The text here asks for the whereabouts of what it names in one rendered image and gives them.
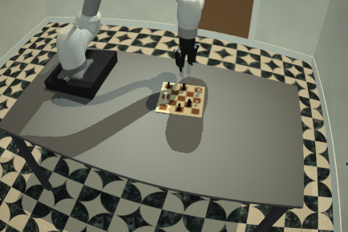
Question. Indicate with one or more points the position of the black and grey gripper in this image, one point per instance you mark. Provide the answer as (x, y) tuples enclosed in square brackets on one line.
[(181, 52)]

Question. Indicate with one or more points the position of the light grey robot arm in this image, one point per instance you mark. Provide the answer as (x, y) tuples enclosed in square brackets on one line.
[(72, 44)]

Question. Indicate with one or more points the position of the brown and cream chessboard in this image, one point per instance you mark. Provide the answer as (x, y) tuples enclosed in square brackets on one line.
[(175, 96)]

